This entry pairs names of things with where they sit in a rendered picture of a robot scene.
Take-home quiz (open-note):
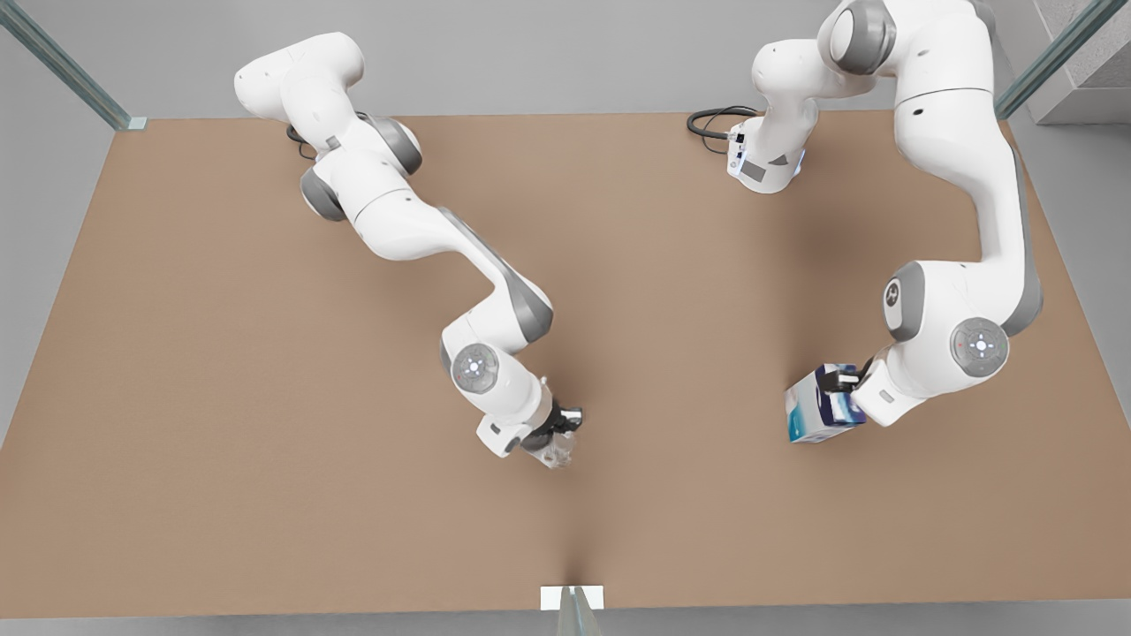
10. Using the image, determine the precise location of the clear glass cup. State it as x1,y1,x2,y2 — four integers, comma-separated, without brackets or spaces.
535,428,577,470

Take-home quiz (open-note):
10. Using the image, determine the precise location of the blue and white box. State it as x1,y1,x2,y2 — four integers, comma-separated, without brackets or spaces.
785,363,868,444

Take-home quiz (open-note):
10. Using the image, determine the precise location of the silver frame post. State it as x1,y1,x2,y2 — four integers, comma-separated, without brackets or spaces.
995,0,1130,121
541,585,605,636
0,0,148,132

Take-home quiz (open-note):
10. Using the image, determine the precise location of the black cable loop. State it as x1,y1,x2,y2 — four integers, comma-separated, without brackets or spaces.
687,106,764,155
285,111,370,162

